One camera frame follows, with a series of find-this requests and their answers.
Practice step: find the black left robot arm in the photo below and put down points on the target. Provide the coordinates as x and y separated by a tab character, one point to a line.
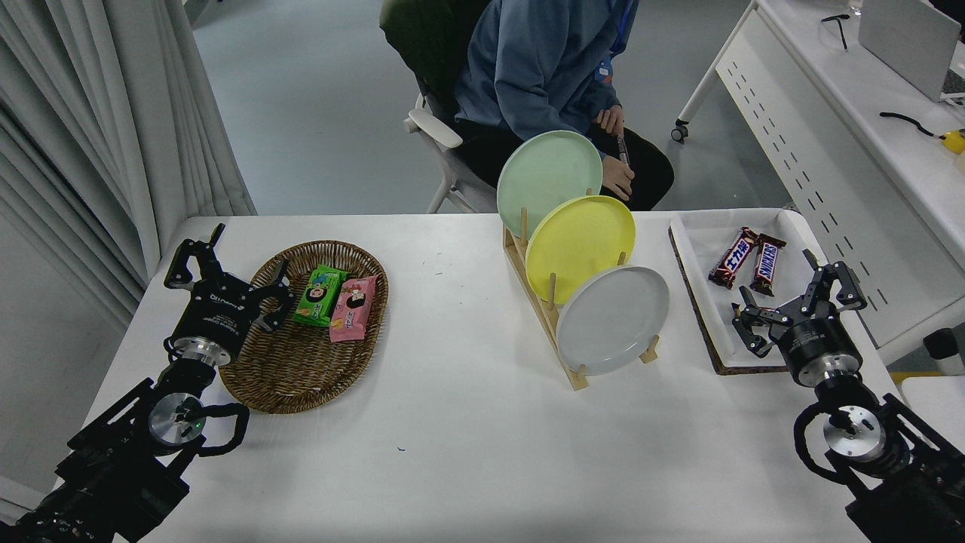
113	467

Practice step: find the person's right hand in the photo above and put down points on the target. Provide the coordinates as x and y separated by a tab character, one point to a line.
618	179

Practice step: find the grey pleated curtain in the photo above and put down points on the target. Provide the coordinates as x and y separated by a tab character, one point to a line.
90	113

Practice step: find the pink snack packet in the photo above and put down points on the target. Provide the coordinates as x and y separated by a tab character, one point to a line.
353	309

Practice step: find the person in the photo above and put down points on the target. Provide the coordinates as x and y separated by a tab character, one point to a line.
535	68

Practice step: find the brown cork mat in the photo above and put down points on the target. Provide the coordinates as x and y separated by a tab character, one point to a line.
724	368

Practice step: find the white rectangular tray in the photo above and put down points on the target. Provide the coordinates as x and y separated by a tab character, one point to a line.
705	241

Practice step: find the oval brown wicker basket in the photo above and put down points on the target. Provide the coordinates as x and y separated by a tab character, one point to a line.
301	369

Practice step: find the pale green plate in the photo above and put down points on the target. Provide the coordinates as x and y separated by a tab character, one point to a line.
543	173

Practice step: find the snickers bar with chinese print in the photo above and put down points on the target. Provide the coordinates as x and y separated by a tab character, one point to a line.
733	259

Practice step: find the wooden plate rack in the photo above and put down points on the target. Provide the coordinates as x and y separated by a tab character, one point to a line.
544	313

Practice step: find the white and black desk foot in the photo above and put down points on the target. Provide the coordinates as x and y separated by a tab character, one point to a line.
946	351

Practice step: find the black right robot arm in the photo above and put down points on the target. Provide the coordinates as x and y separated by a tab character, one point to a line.
905	498

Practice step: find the small yellow object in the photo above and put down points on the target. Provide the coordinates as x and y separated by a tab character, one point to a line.
956	141

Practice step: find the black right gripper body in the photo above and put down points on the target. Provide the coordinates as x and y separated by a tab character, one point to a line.
818	343

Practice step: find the silver laptop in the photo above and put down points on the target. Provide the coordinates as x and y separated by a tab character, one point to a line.
905	38

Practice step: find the white desk with perforated panel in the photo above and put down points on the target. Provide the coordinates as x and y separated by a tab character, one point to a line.
814	113

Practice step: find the person's left hand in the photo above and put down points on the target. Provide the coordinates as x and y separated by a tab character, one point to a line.
612	121

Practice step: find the brown snickers bar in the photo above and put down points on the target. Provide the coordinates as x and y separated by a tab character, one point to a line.
767	264

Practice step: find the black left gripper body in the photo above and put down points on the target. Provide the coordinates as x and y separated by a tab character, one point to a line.
219	313

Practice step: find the small snack bar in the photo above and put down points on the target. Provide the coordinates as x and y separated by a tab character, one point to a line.
623	149

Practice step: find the grey plate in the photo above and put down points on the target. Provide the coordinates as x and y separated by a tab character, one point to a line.
611	324

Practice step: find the green snack packet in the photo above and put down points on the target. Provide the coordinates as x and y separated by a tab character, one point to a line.
318	296

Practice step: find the yellow plate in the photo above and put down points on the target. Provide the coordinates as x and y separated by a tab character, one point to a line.
577	245

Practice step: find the white chair with dark backrest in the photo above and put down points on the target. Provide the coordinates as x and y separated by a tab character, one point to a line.
430	45

